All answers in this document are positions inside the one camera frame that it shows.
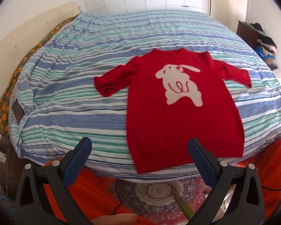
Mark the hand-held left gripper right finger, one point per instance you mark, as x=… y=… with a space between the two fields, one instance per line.
x=202 y=160

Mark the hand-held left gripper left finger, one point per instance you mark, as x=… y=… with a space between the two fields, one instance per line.
x=76 y=161

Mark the red sweater with white rabbit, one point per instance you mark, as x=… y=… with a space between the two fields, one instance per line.
x=154 y=121

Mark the pile of clothes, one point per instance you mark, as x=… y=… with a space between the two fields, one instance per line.
x=267 y=42

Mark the person's left hand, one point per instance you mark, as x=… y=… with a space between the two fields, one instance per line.
x=112 y=219

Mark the orange knit blanket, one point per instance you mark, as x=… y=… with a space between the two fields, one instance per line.
x=96 y=192

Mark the green stick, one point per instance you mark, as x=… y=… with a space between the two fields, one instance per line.
x=183 y=207

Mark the patterned round rug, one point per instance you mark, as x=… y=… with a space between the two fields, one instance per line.
x=154 y=192

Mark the blue green striped blanket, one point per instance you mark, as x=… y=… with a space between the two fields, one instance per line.
x=84 y=98

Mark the dark red tag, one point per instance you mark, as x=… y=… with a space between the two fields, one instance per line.
x=18 y=111

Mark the orange floral bed sheet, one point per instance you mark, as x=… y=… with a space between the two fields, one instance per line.
x=25 y=58

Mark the dark wooden dresser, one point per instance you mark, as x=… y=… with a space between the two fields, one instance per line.
x=247 y=32

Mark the cream headboard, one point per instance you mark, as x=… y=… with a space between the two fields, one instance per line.
x=25 y=28

